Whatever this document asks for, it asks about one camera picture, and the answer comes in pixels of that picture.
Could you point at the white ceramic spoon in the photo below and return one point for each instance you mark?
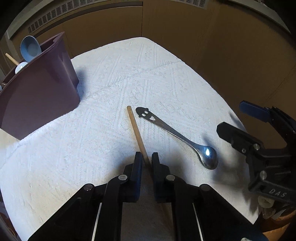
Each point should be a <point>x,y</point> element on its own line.
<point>20,66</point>

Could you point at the white wall vent grille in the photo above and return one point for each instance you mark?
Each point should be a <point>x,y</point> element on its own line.
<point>197,3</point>

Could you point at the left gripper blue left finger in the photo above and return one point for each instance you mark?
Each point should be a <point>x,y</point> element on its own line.
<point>131,187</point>

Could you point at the purple plastic utensil holder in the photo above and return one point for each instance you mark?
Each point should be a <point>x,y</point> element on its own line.
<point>40,92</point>

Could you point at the white textured table cloth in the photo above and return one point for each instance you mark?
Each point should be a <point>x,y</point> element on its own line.
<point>95,141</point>

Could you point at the wooden handle in holder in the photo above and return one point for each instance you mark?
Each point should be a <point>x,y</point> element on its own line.
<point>12,59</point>

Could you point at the wooden chopstick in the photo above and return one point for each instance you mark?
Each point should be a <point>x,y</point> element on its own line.
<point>147,163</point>

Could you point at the smiley handle metal spoon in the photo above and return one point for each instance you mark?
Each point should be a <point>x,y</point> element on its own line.
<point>207,155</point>

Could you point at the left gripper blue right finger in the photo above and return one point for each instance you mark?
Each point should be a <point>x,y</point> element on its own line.
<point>168,188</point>

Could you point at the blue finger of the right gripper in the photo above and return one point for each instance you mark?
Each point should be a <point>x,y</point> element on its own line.
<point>254,110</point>
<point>238,139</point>

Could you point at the orange cloth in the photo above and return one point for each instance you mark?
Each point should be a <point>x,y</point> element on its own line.
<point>275,222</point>

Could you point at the blue ceramic soup spoon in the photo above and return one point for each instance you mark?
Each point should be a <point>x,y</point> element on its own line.
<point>30,48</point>

